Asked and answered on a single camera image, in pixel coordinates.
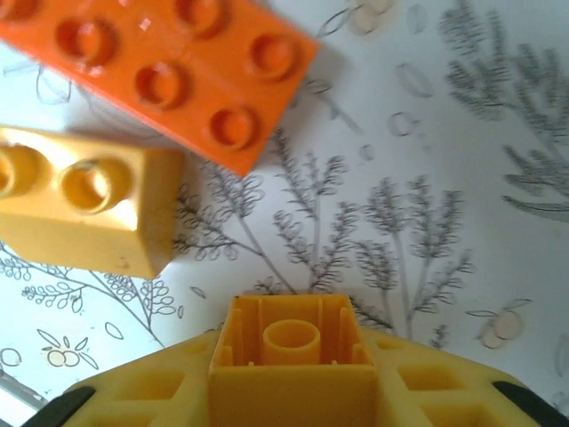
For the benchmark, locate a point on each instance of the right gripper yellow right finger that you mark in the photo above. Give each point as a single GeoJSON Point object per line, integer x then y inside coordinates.
{"type": "Point", "coordinates": [444, 391]}

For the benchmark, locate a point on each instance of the square yellow lego brick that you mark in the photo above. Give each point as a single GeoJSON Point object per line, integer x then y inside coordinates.
{"type": "Point", "coordinates": [89, 231]}
{"type": "Point", "coordinates": [293, 391]}

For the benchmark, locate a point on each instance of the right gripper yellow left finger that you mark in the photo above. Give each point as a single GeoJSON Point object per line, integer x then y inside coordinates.
{"type": "Point", "coordinates": [133, 391]}

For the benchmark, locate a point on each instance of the long orange lego brick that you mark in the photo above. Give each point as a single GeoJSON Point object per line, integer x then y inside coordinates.
{"type": "Point", "coordinates": [178, 66]}

